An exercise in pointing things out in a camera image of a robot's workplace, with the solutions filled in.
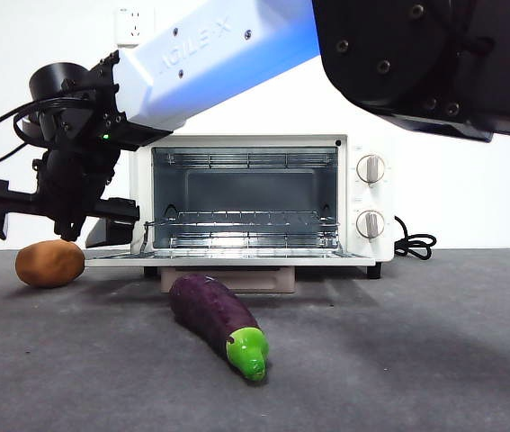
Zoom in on white toaster oven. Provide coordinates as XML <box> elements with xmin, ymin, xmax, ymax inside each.
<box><xmin>128</xmin><ymin>133</ymin><xmax>396</xmax><ymax>281</ymax></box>

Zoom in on purple eggplant with green stem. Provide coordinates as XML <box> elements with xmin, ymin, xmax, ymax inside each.
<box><xmin>167</xmin><ymin>273</ymin><xmax>270</xmax><ymax>383</ymax></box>

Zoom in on beige oven knob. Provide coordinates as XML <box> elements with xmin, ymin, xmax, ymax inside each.
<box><xmin>355</xmin><ymin>154</ymin><xmax>389</xmax><ymax>186</ymax></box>
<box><xmin>355</xmin><ymin>209</ymin><xmax>386</xmax><ymax>240</ymax></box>

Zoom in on brown potato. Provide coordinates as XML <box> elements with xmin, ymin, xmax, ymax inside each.
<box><xmin>14</xmin><ymin>239</ymin><xmax>87</xmax><ymax>289</ymax></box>

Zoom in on white wall socket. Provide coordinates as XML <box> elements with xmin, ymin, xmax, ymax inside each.
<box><xmin>114</xmin><ymin>6</ymin><xmax>156</xmax><ymax>49</ymax></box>

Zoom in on metal wire oven rack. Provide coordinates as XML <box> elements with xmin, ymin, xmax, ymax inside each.
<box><xmin>144</xmin><ymin>210</ymin><xmax>341</xmax><ymax>239</ymax></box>

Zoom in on black oven power cable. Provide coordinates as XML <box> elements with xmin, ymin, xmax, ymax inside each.
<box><xmin>392</xmin><ymin>214</ymin><xmax>439</xmax><ymax>262</ymax></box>

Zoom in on oven door with beige handle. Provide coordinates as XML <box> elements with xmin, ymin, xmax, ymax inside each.
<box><xmin>84</xmin><ymin>249</ymin><xmax>377</xmax><ymax>296</ymax></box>

